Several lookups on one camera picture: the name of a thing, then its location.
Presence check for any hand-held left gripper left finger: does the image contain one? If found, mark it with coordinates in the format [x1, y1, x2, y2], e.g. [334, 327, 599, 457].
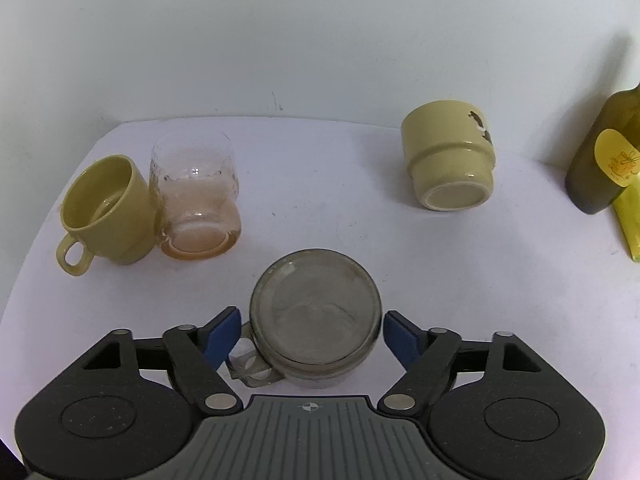
[81, 305, 244, 414]

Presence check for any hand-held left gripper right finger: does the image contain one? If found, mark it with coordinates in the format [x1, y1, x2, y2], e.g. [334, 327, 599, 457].
[376, 310, 543, 415]

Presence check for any grey glass cup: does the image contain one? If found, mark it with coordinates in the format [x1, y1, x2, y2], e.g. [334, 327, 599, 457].
[228, 248, 384, 389]

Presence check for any pink glass cup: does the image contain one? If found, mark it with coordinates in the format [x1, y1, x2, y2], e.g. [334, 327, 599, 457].
[150, 129, 243, 261]

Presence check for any yellow printed cup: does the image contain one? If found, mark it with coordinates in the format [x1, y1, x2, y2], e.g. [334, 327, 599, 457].
[400, 100, 497, 212]

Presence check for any yellow-green packet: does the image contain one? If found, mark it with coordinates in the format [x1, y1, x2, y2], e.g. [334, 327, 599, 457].
[612, 186, 640, 263]

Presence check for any olive green bottle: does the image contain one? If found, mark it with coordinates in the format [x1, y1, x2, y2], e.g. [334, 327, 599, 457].
[565, 82, 640, 215]

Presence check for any yellow cup with handle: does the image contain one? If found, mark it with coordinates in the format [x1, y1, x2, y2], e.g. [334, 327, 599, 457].
[55, 154, 156, 277]

